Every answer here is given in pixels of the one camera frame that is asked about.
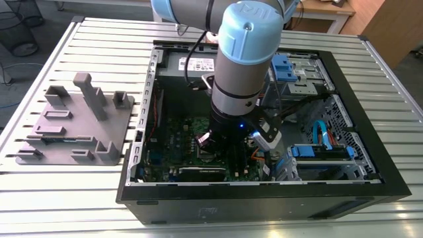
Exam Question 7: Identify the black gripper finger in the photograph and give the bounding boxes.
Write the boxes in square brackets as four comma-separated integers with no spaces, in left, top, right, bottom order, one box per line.
[193,132,213,152]

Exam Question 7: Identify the metal socket cover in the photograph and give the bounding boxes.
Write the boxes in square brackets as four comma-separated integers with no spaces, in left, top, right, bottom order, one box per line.
[197,146,217,161]

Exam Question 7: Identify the green motherboard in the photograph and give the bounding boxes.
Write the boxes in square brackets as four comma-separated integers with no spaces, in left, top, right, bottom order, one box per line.
[144,116,261,183]

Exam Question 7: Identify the black graphics card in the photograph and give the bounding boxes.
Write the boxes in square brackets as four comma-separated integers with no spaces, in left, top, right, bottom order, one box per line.
[177,166,227,182]

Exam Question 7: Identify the black RAM slot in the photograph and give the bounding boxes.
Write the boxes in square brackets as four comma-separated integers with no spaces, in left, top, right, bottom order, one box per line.
[239,148,251,176]

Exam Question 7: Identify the grey power supply unit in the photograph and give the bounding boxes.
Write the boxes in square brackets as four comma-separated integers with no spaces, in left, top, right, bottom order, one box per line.
[153,52,219,117]

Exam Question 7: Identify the hard disk in blue carrier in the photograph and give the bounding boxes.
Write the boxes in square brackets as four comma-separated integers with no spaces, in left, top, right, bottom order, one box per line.
[287,145,356,162]

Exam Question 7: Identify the black open PC case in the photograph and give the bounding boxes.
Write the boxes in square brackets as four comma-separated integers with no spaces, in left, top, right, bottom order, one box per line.
[114,39,412,226]

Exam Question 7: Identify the grey metal drive cage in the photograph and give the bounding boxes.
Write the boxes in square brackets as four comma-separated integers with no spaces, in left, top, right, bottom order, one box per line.
[264,52,335,110]

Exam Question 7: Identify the blue drive latch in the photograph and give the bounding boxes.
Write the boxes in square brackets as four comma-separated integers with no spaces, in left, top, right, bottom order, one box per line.
[271,54,297,82]

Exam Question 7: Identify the grey metal disk bay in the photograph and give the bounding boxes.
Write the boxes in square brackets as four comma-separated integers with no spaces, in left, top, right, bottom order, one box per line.
[273,144,380,181]

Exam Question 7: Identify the grey parts rack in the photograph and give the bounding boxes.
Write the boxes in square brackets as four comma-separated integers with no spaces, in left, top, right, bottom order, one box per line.
[14,72,136,166]

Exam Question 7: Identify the blue RAM stick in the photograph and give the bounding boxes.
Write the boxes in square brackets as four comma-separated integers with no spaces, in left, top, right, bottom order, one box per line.
[25,135,92,144]

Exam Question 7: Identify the wooden desk white legs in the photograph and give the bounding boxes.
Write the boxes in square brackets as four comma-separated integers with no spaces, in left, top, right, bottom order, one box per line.
[293,0,356,35]

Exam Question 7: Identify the wooden cabinet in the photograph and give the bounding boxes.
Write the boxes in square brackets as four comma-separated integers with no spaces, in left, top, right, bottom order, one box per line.
[359,0,423,70]

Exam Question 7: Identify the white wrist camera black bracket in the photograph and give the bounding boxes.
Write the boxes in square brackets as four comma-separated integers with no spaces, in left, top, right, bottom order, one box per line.
[249,116,281,151]

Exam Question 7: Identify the orange wire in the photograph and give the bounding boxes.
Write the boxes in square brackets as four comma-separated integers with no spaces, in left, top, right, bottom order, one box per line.
[249,148,271,163]

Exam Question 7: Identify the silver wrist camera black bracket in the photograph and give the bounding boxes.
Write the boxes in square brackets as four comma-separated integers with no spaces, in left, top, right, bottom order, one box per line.
[200,73,216,91]

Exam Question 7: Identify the black wire bundle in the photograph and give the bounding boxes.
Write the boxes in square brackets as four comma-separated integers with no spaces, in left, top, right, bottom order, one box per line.
[249,93,335,179]

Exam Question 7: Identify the blue flat data wire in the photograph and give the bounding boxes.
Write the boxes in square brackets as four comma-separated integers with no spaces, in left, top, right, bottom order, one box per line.
[312,119,335,151]

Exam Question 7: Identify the black camera cable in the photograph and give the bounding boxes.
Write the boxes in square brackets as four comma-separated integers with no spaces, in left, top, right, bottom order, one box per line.
[184,31,212,91]

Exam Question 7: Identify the black wire mesh bin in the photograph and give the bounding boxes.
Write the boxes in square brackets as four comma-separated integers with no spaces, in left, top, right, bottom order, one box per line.
[0,11,40,58]
[17,0,45,27]

